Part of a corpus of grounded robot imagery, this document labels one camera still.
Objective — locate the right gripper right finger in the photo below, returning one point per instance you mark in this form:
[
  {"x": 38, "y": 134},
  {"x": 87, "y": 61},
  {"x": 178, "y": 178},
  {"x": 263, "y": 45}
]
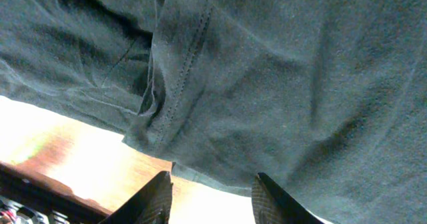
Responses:
[{"x": 272, "y": 205}]

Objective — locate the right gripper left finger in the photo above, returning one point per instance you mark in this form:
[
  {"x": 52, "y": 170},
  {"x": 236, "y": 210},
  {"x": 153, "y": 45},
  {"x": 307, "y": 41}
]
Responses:
[{"x": 150, "y": 205}]

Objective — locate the black Nike t-shirt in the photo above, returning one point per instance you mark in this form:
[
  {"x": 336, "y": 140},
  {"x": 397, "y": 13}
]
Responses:
[{"x": 327, "y": 97}]

